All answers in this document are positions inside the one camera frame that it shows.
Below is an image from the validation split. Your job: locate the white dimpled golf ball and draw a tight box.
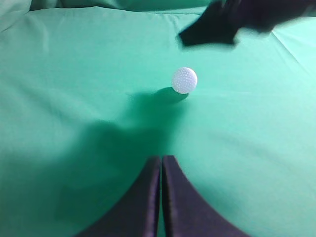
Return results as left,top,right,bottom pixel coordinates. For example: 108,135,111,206
171,67,198,94

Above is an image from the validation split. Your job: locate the black blurred object top right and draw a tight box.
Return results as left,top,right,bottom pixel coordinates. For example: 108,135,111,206
178,0,316,47

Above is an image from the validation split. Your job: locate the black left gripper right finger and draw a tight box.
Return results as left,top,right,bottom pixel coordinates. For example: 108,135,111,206
162,156,248,237

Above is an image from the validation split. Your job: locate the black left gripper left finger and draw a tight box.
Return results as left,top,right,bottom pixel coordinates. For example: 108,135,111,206
76,157,161,237

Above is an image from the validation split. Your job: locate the green cloth backdrop and cover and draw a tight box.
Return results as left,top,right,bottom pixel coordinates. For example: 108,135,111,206
0,0,316,237

